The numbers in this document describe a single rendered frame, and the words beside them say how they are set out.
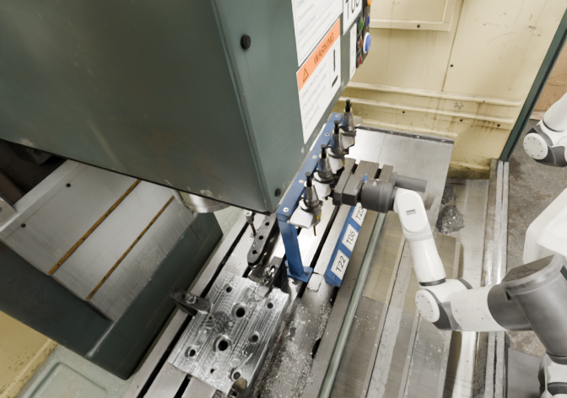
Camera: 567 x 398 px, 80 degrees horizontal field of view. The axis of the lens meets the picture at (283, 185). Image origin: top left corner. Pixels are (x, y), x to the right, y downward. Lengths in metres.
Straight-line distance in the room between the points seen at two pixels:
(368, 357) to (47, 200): 1.00
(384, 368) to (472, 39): 1.15
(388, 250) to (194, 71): 1.18
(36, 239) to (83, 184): 0.17
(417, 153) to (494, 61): 0.47
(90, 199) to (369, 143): 1.21
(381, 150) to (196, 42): 1.44
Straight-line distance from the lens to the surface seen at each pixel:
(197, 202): 0.60
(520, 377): 1.96
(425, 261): 0.96
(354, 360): 1.21
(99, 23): 0.37
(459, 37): 1.46
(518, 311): 0.77
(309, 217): 0.89
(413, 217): 0.92
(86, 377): 1.64
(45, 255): 1.02
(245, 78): 0.31
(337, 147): 1.03
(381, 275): 1.32
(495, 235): 1.47
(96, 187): 1.03
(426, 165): 1.65
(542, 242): 0.83
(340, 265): 1.13
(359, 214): 1.25
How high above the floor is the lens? 1.92
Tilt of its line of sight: 46 degrees down
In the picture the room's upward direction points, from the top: 11 degrees counter-clockwise
